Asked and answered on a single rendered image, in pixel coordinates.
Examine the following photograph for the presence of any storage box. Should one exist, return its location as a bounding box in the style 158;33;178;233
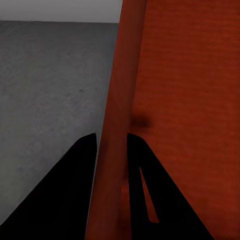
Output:
84;0;240;240

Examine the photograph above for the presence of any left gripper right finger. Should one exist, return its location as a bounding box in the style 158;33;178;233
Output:
127;133;215;240

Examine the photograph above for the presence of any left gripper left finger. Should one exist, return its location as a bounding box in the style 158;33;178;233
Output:
0;133;97;240

